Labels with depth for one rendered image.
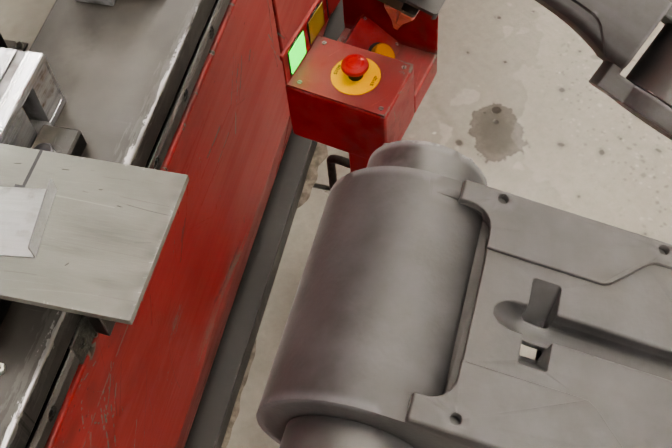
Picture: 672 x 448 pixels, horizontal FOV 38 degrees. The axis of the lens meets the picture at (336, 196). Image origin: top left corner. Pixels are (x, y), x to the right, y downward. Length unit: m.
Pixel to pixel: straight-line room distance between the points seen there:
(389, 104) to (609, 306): 1.13
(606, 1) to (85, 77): 0.78
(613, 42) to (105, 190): 0.56
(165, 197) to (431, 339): 0.82
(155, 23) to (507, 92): 1.21
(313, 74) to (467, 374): 1.19
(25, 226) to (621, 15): 0.64
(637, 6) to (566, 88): 1.65
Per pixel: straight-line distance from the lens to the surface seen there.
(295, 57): 1.42
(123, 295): 1.02
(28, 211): 1.10
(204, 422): 1.98
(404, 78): 1.42
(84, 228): 1.07
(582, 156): 2.33
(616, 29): 0.81
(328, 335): 0.26
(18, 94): 1.25
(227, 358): 2.02
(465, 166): 0.30
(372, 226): 0.28
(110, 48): 1.40
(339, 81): 1.42
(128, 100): 1.33
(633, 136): 2.39
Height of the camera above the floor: 1.86
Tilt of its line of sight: 56 degrees down
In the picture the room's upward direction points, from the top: 7 degrees counter-clockwise
